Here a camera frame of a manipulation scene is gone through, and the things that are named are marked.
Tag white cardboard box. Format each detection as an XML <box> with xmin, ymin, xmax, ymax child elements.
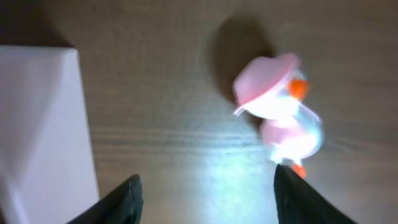
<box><xmin>1</xmin><ymin>45</ymin><xmax>99</xmax><ymax>223</ymax></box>

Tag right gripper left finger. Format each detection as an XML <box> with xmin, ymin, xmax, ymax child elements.
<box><xmin>68</xmin><ymin>174</ymin><xmax>144</xmax><ymax>224</ymax></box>

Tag pink duck toy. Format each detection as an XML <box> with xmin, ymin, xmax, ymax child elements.
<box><xmin>233</xmin><ymin>53</ymin><xmax>324</xmax><ymax>178</ymax></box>

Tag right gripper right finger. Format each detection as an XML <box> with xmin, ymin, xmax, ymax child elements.
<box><xmin>274</xmin><ymin>165</ymin><xmax>355</xmax><ymax>224</ymax></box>

